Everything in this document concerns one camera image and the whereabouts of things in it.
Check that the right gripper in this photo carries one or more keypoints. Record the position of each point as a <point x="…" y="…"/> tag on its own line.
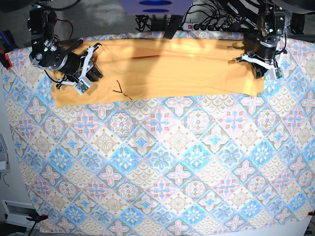
<point x="79" y="71"/>

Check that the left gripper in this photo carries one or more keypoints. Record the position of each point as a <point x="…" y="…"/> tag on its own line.
<point x="262" y="65"/>

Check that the yellow T-shirt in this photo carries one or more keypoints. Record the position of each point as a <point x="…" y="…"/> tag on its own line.
<point x="135" y="69"/>

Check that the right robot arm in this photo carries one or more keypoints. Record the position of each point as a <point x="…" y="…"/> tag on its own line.
<point x="47" y="53"/>

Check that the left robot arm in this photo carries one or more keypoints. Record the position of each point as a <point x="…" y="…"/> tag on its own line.
<point x="261" y="21"/>

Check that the blue box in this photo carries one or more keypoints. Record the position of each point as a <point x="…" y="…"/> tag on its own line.
<point x="141" y="7"/>

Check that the white power strip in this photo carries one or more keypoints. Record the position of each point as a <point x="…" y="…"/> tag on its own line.
<point x="203" y="27"/>

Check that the red black clamp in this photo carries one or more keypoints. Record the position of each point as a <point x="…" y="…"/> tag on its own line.
<point x="4" y="59"/>

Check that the patterned blue tablecloth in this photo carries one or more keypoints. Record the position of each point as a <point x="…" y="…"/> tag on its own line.
<point x="190" y="165"/>

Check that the orange black clamp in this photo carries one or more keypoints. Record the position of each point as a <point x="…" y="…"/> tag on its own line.
<point x="36" y="218"/>

